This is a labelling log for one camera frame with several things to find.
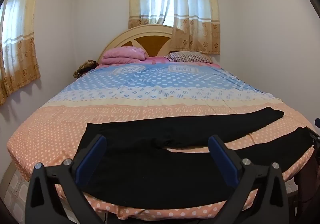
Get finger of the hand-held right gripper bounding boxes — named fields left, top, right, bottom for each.
left=304, top=126, right=320, bottom=151

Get person's dark red clothing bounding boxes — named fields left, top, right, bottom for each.
left=294, top=148, right=320, bottom=216

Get folded pink blanket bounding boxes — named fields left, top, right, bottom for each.
left=101, top=47, right=148, bottom=65

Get beige floral curtain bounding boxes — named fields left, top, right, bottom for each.
left=0, top=0, right=47, bottom=106
left=128, top=0, right=222, bottom=55

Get black pants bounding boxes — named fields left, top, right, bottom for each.
left=74, top=107, right=316, bottom=211

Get wooden bed headboard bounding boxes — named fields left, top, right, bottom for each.
left=97, top=24, right=175, bottom=63

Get striped pillow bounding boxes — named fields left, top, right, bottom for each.
left=166, top=51, right=213, bottom=63

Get polka dot bedsheet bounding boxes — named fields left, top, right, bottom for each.
left=7, top=60, right=318, bottom=221

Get brown patterned cloth bundle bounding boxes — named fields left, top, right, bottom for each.
left=73, top=60, right=99, bottom=78

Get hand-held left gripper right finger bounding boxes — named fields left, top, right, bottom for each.
left=208, top=135, right=290, bottom=224

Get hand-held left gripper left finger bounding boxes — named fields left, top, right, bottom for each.
left=24, top=135, right=108, bottom=224

